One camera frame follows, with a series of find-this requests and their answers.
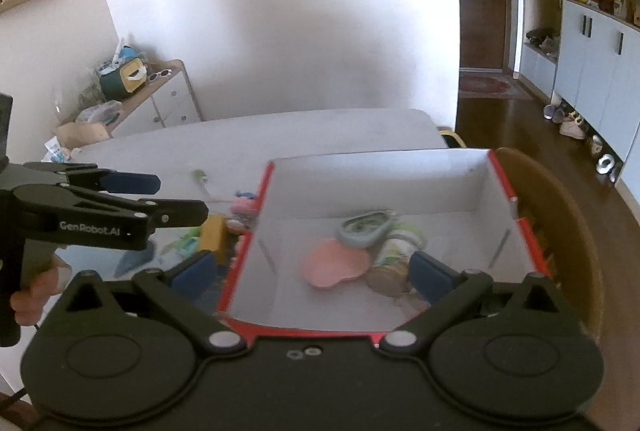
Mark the wooden white side cabinet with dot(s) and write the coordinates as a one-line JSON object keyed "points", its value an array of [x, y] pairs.
{"points": [[170, 101]]}

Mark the grey-blue wall cabinet unit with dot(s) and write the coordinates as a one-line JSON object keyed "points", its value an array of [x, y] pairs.
{"points": [[590, 76]]}

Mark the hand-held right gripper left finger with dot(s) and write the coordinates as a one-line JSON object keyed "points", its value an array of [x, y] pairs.
{"points": [[195, 273]]}

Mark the white sneakers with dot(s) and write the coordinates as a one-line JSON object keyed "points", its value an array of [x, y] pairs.
{"points": [[574, 127]]}

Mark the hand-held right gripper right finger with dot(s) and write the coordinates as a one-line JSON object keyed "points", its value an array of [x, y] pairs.
{"points": [[427, 278]]}

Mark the person's left hand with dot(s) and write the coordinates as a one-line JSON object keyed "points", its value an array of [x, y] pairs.
{"points": [[42, 286]]}

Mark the grey correction tape dispenser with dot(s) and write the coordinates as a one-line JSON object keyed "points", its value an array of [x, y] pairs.
{"points": [[367, 231]]}

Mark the plastic jar with colourful label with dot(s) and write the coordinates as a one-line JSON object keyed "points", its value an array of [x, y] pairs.
{"points": [[392, 261]]}

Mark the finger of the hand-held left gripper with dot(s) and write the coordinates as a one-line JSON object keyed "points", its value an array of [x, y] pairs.
{"points": [[130, 182], [175, 212]]}

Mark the red cardboard box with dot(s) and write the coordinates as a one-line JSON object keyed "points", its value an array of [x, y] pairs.
{"points": [[320, 191]]}

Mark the grey white shoe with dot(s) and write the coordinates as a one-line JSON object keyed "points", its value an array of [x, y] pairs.
{"points": [[597, 144]]}

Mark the clear plastic bag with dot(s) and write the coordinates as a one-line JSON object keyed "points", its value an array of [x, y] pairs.
{"points": [[100, 111]]}

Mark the wooden chair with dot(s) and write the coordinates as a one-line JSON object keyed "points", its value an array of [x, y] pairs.
{"points": [[555, 211], [452, 138]]}

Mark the white sunglasses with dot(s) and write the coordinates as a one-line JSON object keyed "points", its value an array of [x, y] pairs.
{"points": [[150, 76]]}

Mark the grey slippers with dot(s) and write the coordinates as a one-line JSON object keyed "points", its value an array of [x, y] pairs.
{"points": [[554, 112]]}

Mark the pink plastic case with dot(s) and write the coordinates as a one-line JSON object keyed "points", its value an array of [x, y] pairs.
{"points": [[330, 267]]}

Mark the red patterned rug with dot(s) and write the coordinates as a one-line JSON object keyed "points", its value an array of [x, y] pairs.
{"points": [[492, 86]]}

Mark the small yellow box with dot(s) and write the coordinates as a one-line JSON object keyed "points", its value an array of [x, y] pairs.
{"points": [[214, 236]]}

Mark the white blue bag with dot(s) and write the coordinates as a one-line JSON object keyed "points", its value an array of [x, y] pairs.
{"points": [[117, 56]]}

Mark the green tissue box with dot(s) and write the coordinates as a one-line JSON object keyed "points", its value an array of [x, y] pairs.
{"points": [[117, 83]]}

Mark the pink blue whale toy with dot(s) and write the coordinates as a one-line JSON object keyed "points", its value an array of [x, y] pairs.
{"points": [[245, 205]]}

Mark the brown cardboard box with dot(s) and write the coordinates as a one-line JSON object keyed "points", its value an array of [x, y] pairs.
{"points": [[80, 133]]}

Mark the dark shoes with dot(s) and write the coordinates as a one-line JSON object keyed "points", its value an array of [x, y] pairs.
{"points": [[542, 40]]}

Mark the blue white packet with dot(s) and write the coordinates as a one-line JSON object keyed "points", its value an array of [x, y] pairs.
{"points": [[56, 152]]}

